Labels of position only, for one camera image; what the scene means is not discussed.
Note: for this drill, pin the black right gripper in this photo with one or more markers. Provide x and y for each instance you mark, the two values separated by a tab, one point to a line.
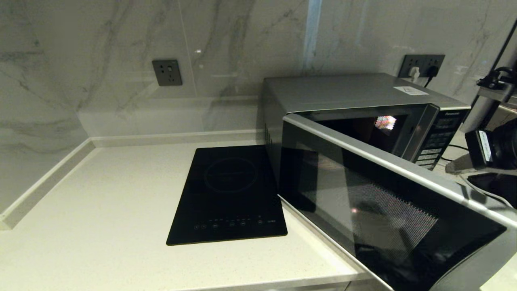
501	147

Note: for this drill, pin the black glass microwave door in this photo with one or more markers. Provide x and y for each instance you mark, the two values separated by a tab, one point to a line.
383	210

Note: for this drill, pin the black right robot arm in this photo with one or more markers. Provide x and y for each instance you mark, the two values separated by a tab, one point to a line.
497	87

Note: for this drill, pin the flat black appliance base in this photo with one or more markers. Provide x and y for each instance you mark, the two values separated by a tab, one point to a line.
497	186

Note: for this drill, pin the white paper sticker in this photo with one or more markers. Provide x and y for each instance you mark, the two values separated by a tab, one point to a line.
411	90

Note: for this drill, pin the black power plug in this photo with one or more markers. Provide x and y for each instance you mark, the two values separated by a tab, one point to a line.
432	70

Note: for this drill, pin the white power plug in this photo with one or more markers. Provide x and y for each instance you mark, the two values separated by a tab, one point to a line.
414	73

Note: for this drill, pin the black induction cooktop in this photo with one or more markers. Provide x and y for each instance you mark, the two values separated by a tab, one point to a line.
226	194

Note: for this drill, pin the dark door frame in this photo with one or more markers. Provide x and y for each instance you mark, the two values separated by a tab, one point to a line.
484	109

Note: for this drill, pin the grey wall socket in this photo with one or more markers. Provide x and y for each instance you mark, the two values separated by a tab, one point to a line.
167	72
436	59
407	60

